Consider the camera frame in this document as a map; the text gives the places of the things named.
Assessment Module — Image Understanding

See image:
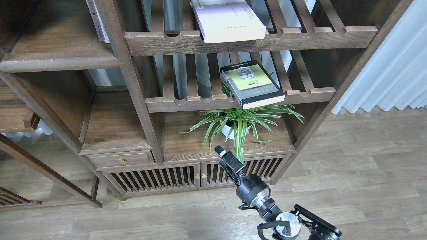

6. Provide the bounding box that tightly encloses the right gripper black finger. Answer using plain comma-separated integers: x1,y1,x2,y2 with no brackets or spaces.
214,145,245,179

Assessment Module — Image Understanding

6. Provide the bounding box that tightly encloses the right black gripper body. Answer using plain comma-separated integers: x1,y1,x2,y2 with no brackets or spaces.
227,172,271,209

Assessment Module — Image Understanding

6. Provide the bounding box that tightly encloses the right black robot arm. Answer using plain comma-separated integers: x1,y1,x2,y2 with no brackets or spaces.
215,145,342,240

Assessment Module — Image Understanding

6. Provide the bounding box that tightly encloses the white plant pot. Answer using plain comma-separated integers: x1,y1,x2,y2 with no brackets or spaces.
221,121,251,140

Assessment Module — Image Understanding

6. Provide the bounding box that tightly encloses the green spider plant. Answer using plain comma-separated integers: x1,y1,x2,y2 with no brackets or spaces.
182,72,305,164

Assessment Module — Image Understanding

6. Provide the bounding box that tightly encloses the black and green book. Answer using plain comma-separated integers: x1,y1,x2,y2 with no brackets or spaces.
220,60,285,109

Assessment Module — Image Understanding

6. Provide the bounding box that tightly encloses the brass drawer knob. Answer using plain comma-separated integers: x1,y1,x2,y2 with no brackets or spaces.
119,157,127,165

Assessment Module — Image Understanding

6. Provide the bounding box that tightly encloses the dark wooden bookshelf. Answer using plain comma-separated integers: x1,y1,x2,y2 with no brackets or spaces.
1,0,412,199

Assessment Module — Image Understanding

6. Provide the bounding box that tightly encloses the white and lilac book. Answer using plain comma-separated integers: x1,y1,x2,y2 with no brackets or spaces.
190,0,266,43

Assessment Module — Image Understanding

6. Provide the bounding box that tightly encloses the white curtain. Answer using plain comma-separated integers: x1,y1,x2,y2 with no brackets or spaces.
332,0,427,114

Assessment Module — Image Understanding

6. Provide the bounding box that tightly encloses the upright white book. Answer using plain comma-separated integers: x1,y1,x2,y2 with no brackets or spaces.
86,0,110,43

